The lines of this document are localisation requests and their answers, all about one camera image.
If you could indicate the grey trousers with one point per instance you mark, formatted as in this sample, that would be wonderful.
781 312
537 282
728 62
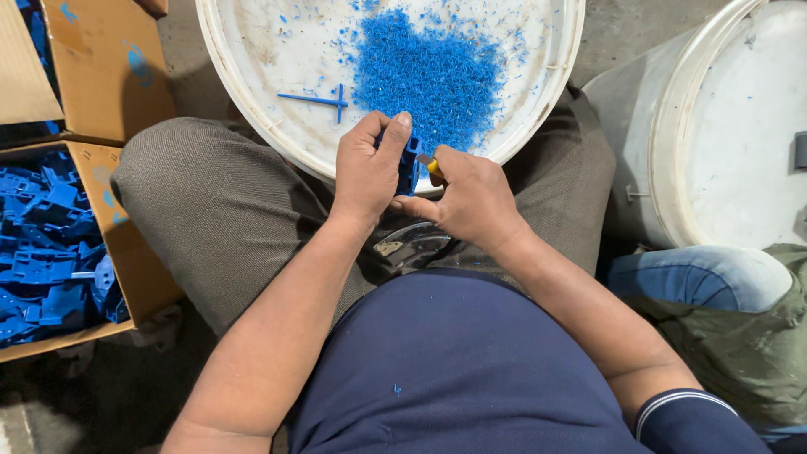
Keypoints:
220 208

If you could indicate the cardboard box with stained flap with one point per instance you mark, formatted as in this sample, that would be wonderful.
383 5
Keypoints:
120 252

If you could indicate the wide white plastic tub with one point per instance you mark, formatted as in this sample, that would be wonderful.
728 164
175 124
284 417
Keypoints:
284 75

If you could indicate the clear plastic bag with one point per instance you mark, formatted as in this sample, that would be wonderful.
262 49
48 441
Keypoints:
410 243

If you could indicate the navy blue shirt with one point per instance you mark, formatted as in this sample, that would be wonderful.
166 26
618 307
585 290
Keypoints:
454 372

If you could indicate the olive green cloth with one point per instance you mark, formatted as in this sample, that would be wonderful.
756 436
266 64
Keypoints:
744 353

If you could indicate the small grey block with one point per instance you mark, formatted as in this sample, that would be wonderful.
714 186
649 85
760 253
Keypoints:
801 150

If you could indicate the blue plastic bracket part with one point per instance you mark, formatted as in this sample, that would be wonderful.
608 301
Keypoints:
408 167

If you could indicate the heap of blue plastic shavings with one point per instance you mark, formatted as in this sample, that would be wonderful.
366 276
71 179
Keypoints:
429 75

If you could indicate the person's left hand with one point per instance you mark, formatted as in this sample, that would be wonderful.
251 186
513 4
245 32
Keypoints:
362 170

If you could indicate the blue cross-shaped plastic sprue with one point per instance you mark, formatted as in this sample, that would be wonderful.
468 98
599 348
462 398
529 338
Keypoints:
318 101

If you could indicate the cardboard box with blue smears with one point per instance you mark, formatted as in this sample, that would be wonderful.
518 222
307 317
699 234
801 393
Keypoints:
101 69

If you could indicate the pile of blue moulded pieces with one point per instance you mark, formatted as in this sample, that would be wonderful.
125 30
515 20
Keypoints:
44 252

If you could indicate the tall white plastic bucket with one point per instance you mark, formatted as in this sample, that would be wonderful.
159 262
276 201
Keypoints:
725 126

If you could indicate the person's right hand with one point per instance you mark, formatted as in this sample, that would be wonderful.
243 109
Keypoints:
476 202

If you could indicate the blue denim cloth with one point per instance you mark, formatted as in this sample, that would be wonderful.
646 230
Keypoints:
693 277

